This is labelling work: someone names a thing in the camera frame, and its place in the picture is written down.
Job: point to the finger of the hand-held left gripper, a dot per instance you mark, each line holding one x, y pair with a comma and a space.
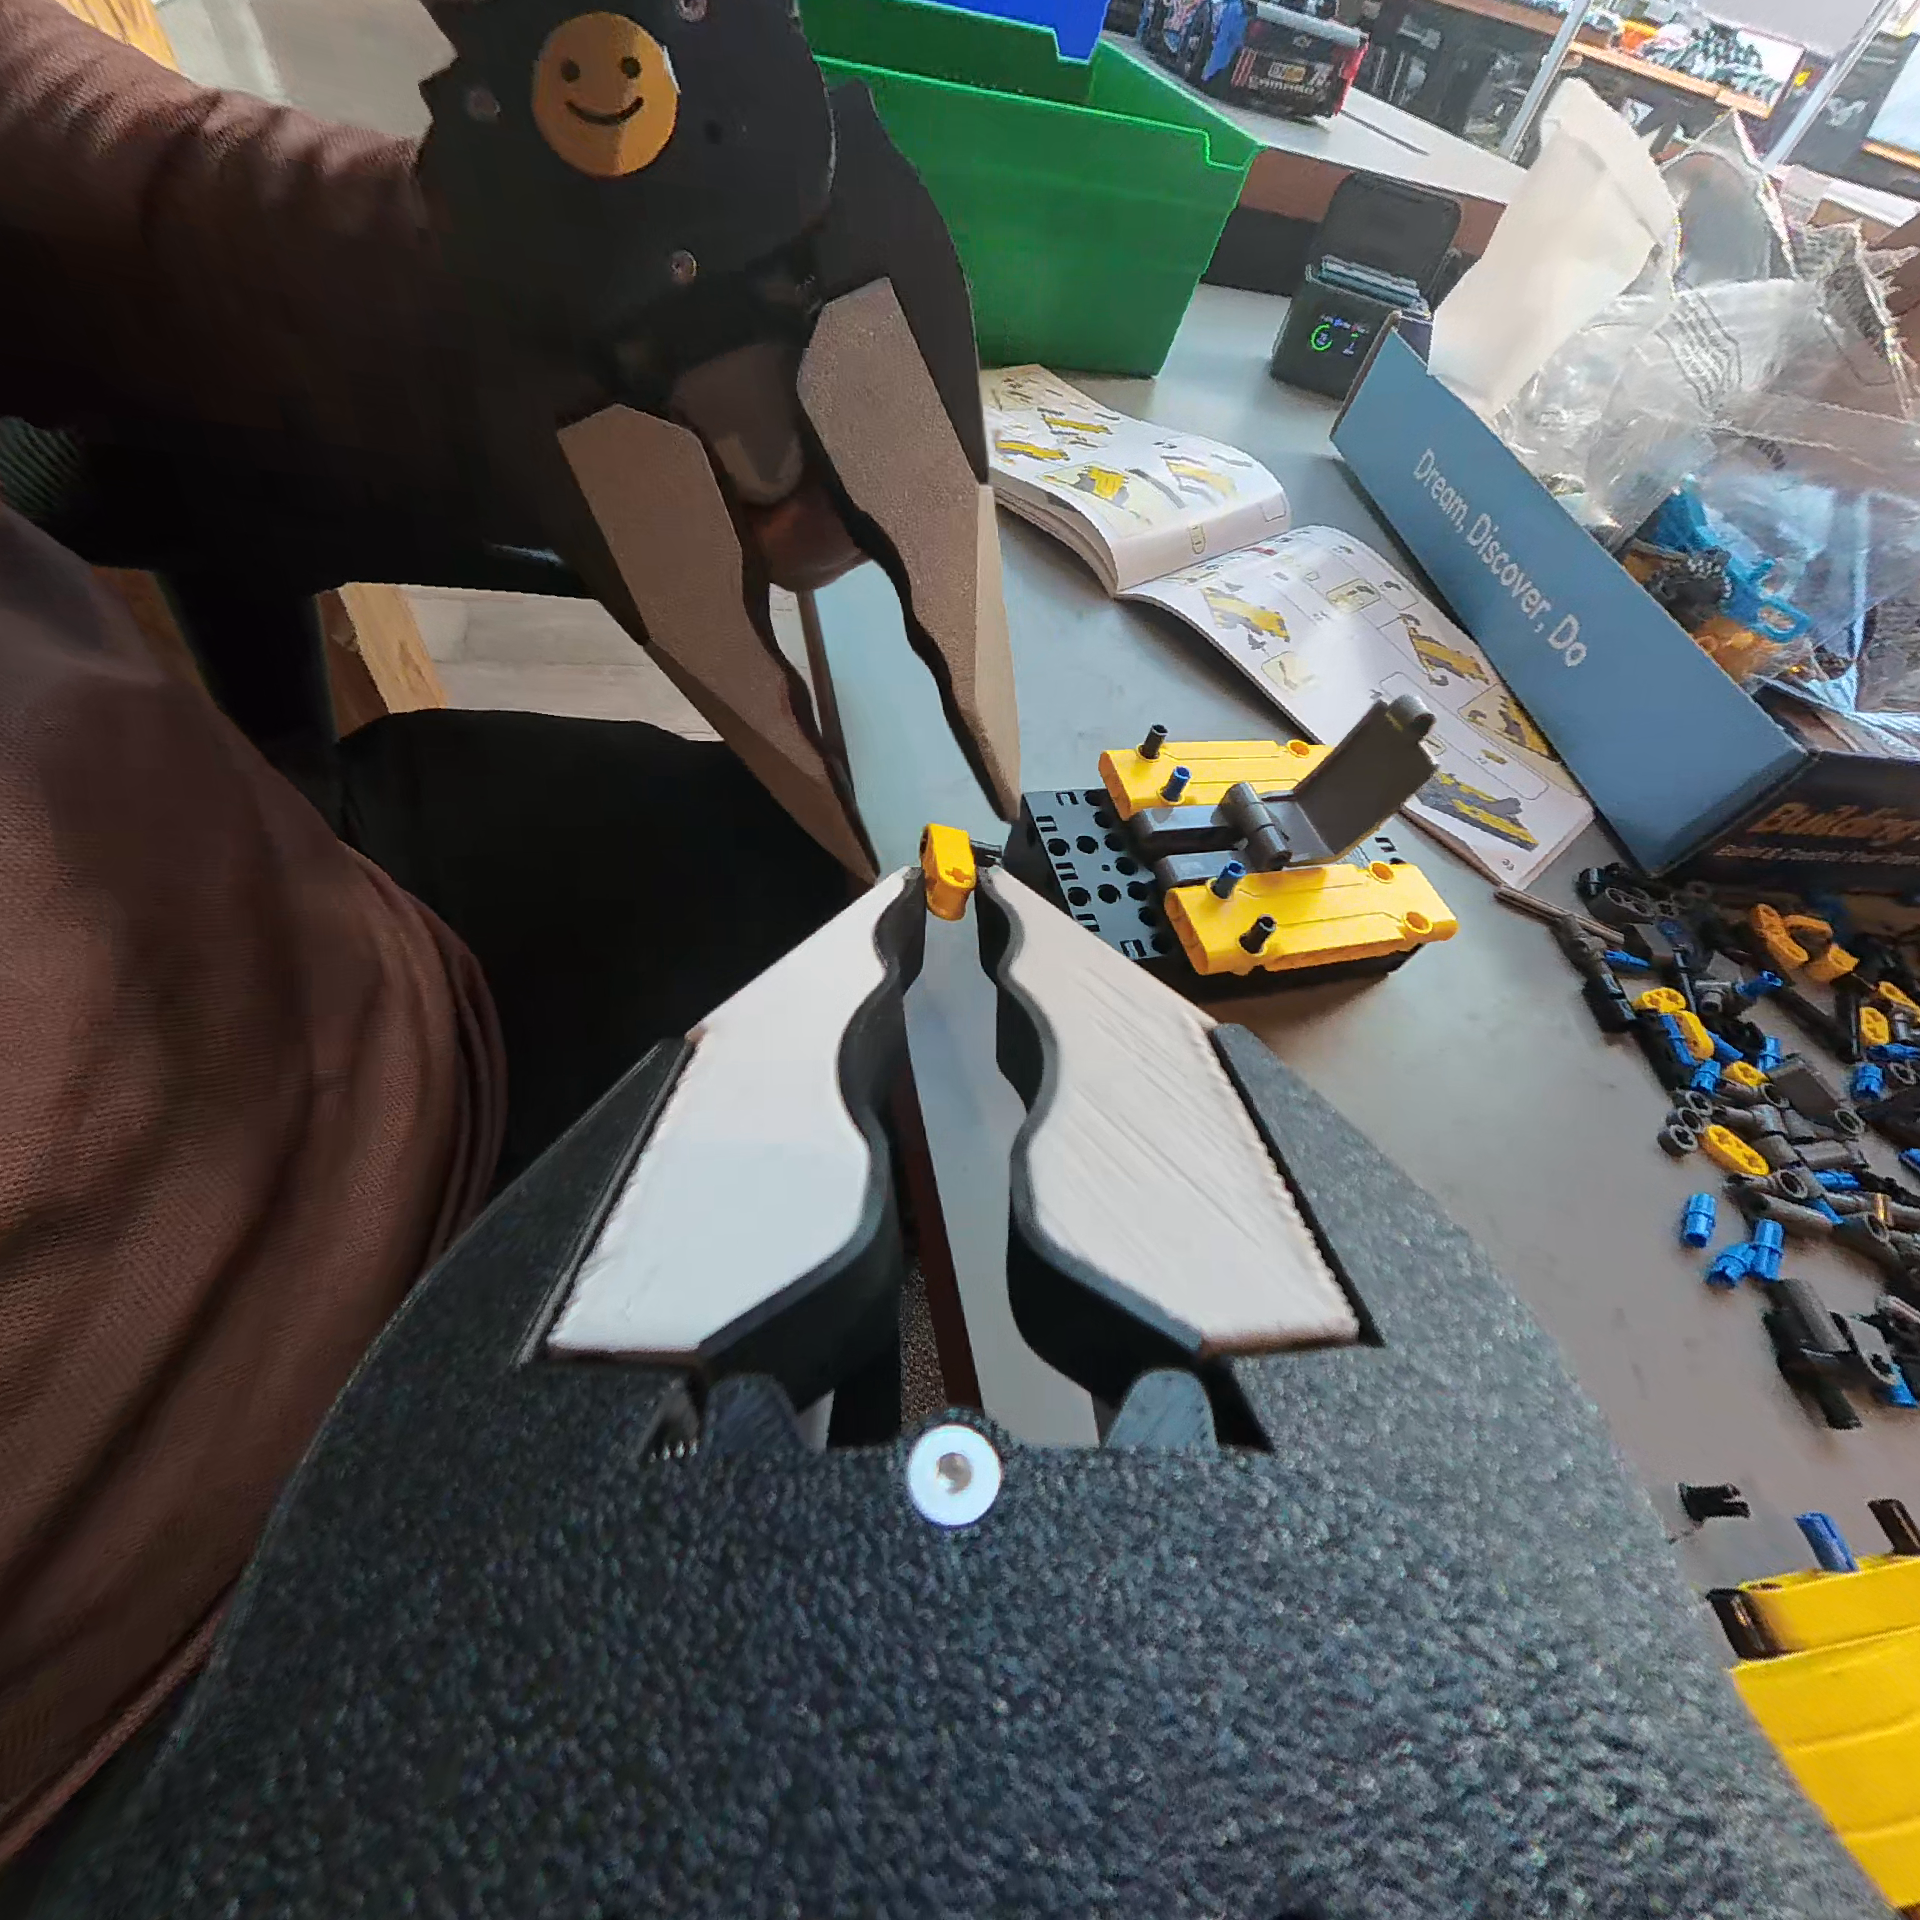
914, 480
675, 568

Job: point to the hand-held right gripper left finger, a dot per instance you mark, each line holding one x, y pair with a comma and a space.
734, 1200

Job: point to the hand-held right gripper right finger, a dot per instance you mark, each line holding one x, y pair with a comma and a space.
1184, 1183

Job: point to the small yellow connector piece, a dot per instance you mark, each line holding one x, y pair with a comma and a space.
944, 870

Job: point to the person's left forearm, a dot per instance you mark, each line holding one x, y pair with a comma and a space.
195, 224

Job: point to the grey desk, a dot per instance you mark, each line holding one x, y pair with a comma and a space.
1423, 1081

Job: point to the person's left hand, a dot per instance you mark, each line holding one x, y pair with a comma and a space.
764, 448

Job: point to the green storage bin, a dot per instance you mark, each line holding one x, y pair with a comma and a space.
1050, 224

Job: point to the person's dark trousers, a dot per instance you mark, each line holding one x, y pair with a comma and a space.
601, 928

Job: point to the black block with yellow panels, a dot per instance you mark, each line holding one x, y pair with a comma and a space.
1304, 901

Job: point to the blue storage bin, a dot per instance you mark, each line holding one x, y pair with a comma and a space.
1035, 24

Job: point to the instruction booklet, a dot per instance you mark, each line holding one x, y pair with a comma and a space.
1321, 600

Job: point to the dark toy car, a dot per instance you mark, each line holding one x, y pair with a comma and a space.
1260, 60

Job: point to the person's brown shirt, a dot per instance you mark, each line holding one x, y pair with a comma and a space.
195, 1124

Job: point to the pile of small building pieces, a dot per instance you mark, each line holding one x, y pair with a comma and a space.
1770, 1081

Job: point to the blue cardboard kit box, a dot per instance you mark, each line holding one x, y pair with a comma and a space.
1543, 600

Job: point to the white paper bag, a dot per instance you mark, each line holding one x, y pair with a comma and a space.
1561, 256

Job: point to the yellow vehicle hood assembly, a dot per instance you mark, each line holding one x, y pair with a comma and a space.
1828, 1723

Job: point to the bundle of clear plastic bags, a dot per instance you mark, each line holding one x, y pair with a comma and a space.
1770, 404

